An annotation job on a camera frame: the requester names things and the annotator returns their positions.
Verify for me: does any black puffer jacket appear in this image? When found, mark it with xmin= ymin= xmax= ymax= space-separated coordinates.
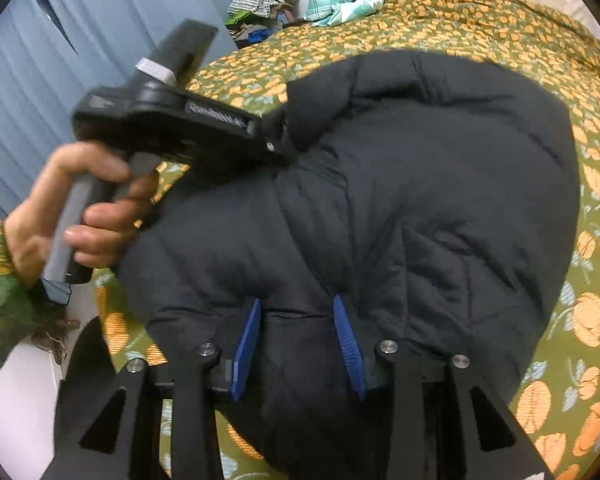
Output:
xmin=115 ymin=50 xmax=581 ymax=480

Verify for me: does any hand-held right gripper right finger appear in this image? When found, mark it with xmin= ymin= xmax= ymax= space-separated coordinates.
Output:
xmin=332 ymin=295 xmax=553 ymax=480

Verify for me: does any person's left forearm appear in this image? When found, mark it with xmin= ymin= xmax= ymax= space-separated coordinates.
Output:
xmin=0 ymin=220 xmax=68 ymax=401

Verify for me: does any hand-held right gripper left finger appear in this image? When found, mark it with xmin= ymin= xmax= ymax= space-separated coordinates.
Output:
xmin=42 ymin=297 xmax=263 ymax=480

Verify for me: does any orange print green duvet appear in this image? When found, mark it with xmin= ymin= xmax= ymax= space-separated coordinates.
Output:
xmin=92 ymin=0 xmax=600 ymax=480

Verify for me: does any person's left hand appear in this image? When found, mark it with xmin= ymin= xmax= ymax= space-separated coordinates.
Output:
xmin=2 ymin=142 xmax=161 ymax=288

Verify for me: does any green checked cloth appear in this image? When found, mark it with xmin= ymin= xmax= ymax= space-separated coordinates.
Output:
xmin=304 ymin=0 xmax=387 ymax=28

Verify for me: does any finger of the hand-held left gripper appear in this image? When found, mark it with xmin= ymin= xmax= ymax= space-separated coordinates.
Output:
xmin=250 ymin=110 xmax=293 ymax=163

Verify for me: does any blue-grey curtain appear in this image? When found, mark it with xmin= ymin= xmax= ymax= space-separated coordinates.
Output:
xmin=0 ymin=0 xmax=266 ymax=231

